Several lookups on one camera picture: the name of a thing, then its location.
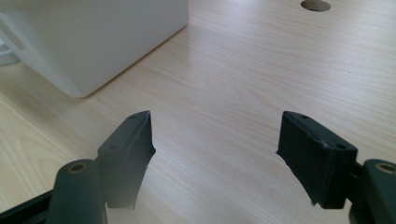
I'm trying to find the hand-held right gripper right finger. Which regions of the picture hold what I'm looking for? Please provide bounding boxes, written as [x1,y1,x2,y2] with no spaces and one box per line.
[276,110,359,210]

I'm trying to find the white plastic box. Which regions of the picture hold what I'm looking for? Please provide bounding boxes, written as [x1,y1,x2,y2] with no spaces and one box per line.
[0,0,191,99]

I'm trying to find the round cable hole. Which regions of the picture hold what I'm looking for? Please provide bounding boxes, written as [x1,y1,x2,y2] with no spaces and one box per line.
[300,0,332,13]

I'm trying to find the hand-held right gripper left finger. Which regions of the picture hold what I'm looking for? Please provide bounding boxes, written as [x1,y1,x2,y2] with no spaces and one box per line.
[96,110,157,210]

